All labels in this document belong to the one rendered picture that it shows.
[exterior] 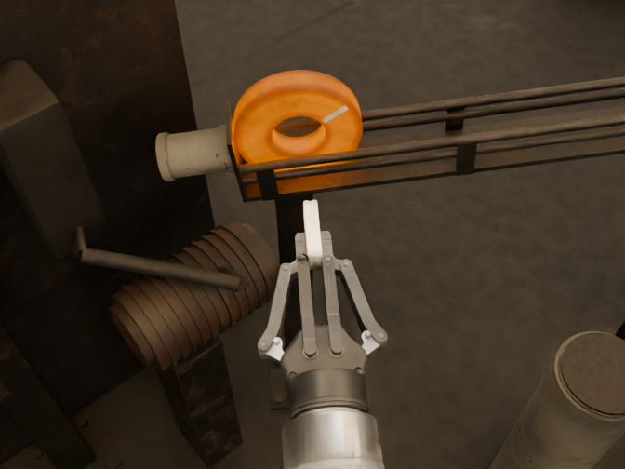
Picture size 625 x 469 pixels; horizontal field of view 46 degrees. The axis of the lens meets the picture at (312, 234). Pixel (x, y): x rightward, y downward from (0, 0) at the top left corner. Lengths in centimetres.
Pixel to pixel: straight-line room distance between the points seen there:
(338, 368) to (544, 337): 96
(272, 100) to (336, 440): 39
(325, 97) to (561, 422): 50
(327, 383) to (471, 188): 117
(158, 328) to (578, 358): 53
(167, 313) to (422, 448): 65
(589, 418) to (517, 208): 89
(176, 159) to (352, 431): 41
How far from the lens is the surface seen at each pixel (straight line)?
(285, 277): 75
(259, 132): 87
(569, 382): 95
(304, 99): 84
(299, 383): 68
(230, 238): 100
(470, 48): 215
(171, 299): 96
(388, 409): 146
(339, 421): 65
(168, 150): 90
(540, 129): 92
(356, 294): 74
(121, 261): 93
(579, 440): 102
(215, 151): 89
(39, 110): 83
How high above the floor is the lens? 134
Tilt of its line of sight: 54 degrees down
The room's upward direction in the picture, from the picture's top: straight up
